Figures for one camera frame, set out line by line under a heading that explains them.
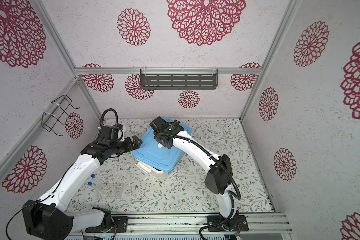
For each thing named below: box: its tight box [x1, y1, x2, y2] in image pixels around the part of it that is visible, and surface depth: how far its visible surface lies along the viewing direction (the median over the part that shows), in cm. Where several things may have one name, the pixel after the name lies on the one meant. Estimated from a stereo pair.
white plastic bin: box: [135, 160, 170, 181], surface depth 78 cm
